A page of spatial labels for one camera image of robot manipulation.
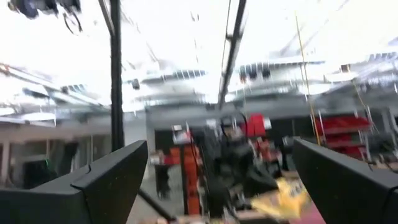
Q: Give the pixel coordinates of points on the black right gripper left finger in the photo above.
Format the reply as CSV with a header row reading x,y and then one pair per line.
x,y
102,199

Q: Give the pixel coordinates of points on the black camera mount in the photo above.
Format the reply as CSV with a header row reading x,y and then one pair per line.
x,y
28,7

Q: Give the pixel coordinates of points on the black aluminium rig frame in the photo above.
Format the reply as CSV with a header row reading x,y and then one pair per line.
x,y
116,93

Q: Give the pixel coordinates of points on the parts bin rack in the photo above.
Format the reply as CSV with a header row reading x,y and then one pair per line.
x,y
342,124

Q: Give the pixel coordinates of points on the yellow green snack bag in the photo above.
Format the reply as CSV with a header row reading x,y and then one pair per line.
x,y
281,200

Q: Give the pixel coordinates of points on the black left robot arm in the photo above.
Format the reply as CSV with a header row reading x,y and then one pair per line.
x,y
230,165

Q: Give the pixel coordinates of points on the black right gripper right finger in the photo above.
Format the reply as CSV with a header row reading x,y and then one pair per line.
x,y
351,199

